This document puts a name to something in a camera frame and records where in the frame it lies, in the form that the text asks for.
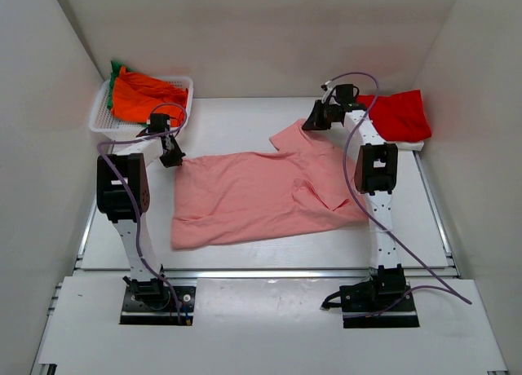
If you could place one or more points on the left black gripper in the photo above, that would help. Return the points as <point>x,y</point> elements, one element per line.
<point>177,160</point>

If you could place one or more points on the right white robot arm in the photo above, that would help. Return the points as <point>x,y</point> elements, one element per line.
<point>374,178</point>

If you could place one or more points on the aluminium rail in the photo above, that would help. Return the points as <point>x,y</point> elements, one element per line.
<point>268,273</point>

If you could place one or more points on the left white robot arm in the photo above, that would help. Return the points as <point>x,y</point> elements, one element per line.
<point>122,194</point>

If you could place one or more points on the folded red t-shirt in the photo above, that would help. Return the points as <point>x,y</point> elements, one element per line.
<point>401,117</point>

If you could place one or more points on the orange t-shirt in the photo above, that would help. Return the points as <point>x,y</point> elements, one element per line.
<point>136,95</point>

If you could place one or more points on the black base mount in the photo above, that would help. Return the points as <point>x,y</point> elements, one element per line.
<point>152,303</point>
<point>383,301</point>

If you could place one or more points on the green t-shirt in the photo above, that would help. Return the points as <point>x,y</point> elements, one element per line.
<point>116,67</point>

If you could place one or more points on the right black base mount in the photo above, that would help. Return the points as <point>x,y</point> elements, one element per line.
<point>383,301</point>

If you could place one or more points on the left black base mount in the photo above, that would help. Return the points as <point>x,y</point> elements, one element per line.
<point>152,303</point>

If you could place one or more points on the white plastic basket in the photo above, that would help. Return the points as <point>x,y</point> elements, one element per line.
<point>102,120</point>

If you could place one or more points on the pink t-shirt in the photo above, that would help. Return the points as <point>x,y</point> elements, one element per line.
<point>297,189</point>

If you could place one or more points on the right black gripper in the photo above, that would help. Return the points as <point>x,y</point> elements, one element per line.
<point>315,121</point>

